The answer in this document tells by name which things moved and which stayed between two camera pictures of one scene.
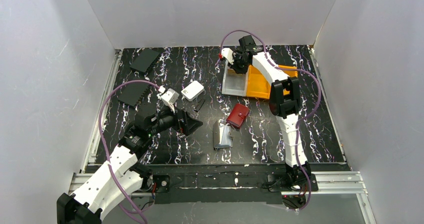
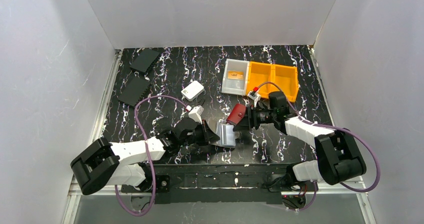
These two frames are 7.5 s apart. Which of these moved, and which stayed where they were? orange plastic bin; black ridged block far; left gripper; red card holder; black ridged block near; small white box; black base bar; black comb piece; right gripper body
Moved: small white box; left gripper; right gripper body
Stayed: orange plastic bin; red card holder; black ridged block far; black comb piece; black ridged block near; black base bar
